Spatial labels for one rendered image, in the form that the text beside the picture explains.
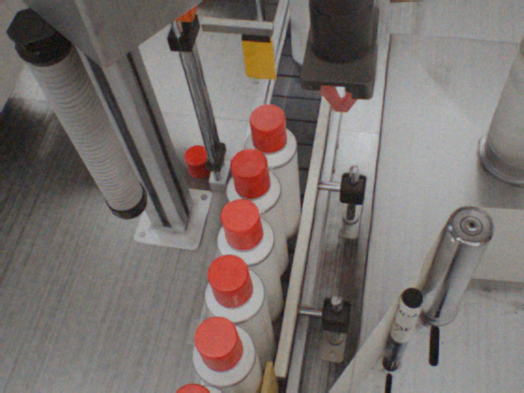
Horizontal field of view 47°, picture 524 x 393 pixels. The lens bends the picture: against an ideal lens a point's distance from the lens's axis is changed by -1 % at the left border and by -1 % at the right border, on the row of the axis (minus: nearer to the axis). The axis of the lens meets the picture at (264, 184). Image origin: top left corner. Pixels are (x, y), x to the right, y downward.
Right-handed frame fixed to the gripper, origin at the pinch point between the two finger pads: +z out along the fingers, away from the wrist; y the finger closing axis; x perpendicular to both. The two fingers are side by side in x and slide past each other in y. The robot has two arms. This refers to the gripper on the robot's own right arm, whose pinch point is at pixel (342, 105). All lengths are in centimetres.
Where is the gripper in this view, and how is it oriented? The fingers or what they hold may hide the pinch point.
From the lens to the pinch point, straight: 65.3
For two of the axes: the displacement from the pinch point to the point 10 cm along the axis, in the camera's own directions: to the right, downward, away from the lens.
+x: -9.8, -0.9, 1.8
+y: 1.7, -8.4, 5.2
